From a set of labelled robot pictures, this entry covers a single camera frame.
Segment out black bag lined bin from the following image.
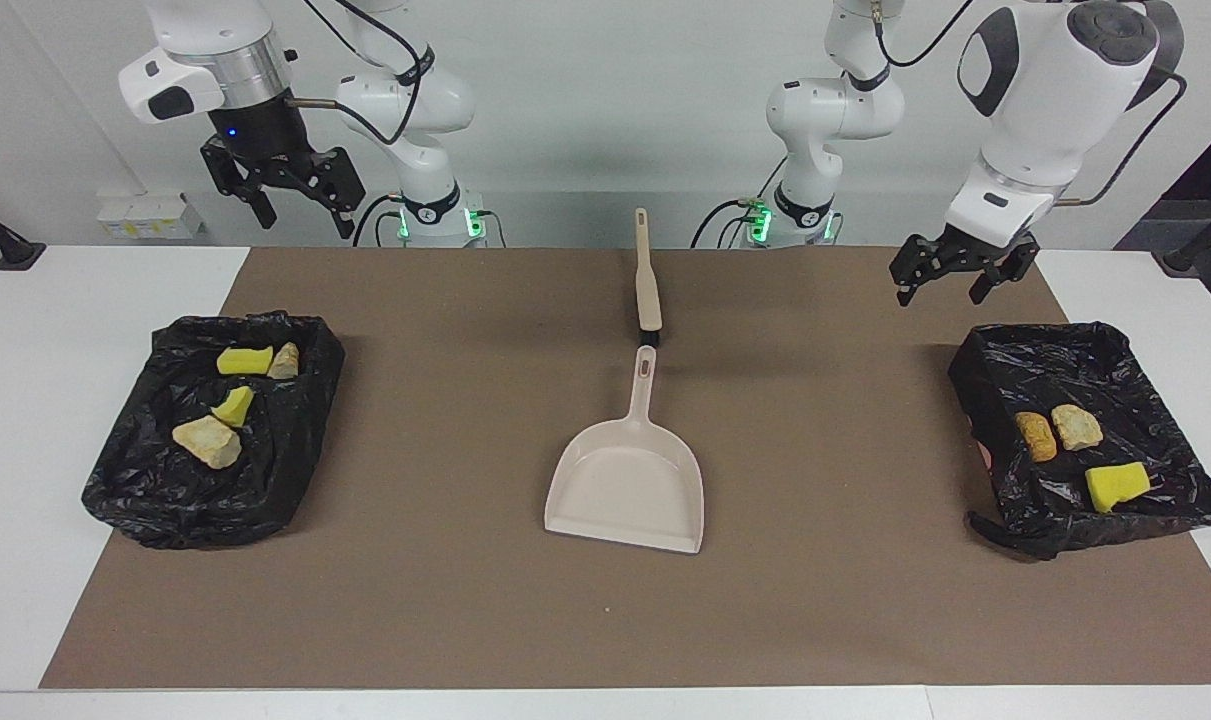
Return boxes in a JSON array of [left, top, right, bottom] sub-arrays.
[[81, 310, 347, 551]]

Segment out yellow sponge piece green layer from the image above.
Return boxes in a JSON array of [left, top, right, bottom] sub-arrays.
[[211, 384, 257, 430]]

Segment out white box on table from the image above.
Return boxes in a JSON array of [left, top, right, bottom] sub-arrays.
[[96, 193, 206, 242]]

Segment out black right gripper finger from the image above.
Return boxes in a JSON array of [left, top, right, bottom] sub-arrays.
[[199, 138, 278, 231], [307, 147, 368, 241]]

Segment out black bag bin showing pink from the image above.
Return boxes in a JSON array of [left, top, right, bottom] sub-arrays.
[[947, 320, 1211, 561]]

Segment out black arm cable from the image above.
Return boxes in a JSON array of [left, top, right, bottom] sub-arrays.
[[868, 0, 1190, 208], [283, 0, 428, 147]]

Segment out beige plastic dustpan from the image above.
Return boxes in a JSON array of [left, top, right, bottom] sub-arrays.
[[543, 345, 707, 556]]

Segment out black base cable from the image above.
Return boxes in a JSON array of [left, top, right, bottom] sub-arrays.
[[353, 195, 406, 248], [692, 198, 766, 249]]

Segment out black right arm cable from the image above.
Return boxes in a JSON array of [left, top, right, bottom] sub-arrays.
[[283, 0, 428, 147]]

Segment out black tripod leg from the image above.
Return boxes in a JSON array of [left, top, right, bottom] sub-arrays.
[[0, 190, 47, 272], [1155, 195, 1211, 277]]

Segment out small pale foam chunk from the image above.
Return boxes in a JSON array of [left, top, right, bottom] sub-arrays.
[[1051, 404, 1105, 452]]

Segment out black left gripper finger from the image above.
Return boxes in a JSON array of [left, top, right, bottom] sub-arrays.
[[967, 236, 1043, 307], [888, 234, 966, 309]]

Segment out large pale foam chunk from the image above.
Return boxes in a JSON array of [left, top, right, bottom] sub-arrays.
[[171, 414, 243, 471]]

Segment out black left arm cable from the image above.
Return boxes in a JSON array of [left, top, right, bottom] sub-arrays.
[[868, 0, 1190, 208]]

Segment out boot shaped yellow sponge piece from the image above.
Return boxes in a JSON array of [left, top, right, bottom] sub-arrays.
[[214, 344, 275, 377]]

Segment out yellow sponge wedge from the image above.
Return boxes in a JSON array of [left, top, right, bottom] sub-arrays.
[[1084, 462, 1152, 515]]

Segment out brown paper table mat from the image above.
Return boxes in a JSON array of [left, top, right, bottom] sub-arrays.
[[40, 247, 1211, 691]]

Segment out beige brush black bristles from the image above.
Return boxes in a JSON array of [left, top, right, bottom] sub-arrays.
[[632, 207, 664, 350]]

